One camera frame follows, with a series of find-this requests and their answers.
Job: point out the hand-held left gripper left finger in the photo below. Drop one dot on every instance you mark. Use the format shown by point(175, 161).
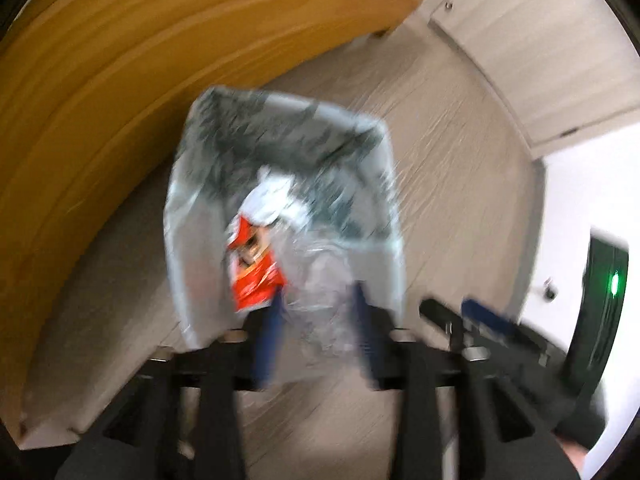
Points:
point(265, 345)

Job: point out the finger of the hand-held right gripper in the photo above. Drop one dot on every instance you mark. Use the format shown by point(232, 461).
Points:
point(440, 317)
point(487, 317)

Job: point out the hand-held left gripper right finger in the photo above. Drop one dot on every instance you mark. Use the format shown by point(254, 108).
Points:
point(364, 330)

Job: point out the clear plastic wrapper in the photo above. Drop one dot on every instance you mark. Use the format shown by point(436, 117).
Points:
point(320, 280)

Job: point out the orange-red snack packet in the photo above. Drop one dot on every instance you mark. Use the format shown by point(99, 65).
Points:
point(255, 275)

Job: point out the plastic-lined waste bin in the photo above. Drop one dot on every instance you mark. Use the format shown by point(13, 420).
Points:
point(200, 220)

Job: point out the small metal door stopper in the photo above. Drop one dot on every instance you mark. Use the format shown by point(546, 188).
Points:
point(550, 288)

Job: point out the white crumpled paper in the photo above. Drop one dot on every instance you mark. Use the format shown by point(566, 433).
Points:
point(272, 197)

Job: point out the white panel door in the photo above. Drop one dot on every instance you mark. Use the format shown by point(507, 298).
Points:
point(540, 40)

